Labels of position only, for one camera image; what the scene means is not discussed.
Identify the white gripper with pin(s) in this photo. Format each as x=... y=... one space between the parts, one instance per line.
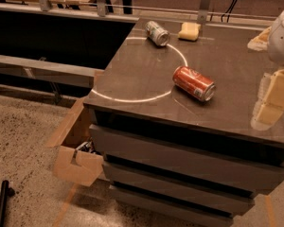
x=282 y=37

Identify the red coke can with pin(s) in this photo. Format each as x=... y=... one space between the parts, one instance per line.
x=194 y=83

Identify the green and white soda can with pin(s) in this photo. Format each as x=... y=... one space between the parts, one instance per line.
x=157 y=33

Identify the yellow sponge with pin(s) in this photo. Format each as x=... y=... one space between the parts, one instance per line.
x=189 y=31

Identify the open cardboard box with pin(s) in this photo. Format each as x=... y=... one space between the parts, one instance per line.
x=72 y=163

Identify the black pole on floor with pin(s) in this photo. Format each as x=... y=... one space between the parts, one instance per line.
x=5 y=192

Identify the metal guard rail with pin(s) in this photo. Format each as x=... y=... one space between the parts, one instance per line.
x=259 y=10

